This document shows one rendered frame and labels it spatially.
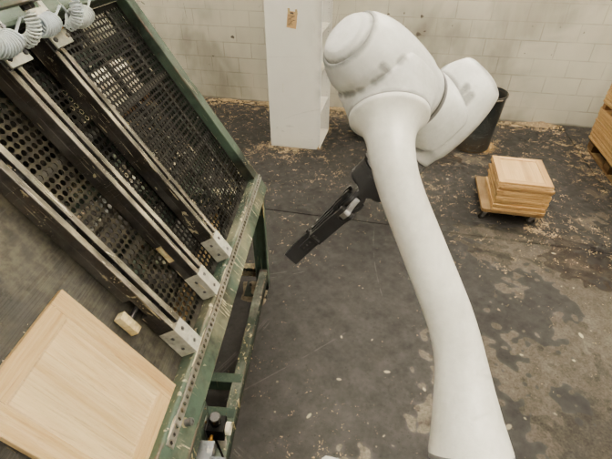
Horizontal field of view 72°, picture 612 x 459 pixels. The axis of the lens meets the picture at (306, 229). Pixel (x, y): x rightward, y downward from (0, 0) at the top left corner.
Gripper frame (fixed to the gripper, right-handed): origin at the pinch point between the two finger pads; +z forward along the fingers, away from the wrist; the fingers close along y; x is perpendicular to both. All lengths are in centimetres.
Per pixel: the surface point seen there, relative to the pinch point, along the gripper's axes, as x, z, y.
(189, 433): 21, 85, -18
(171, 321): -6, 75, -39
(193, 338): 3, 76, -41
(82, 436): -4, 79, 5
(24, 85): -86, 44, -42
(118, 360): -11, 77, -16
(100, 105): -77, 47, -68
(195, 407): 18, 84, -26
